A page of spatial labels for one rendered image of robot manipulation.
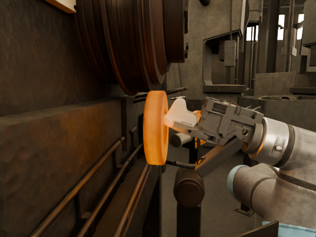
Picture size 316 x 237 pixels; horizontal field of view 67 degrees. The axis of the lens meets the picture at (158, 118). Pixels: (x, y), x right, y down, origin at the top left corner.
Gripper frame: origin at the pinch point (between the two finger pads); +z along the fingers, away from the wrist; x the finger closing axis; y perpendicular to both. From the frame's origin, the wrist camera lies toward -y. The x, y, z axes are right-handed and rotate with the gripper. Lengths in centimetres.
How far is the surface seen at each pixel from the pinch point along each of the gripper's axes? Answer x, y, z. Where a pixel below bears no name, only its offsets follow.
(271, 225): 16.8, -6.6, -21.2
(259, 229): 18.2, -7.1, -19.2
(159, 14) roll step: -4.7, 21.1, 6.3
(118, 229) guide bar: 16.3, -15.9, -0.3
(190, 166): -49, -26, -15
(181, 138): -52, -16, -8
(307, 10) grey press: -362, 155, -141
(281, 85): -399, 41, -157
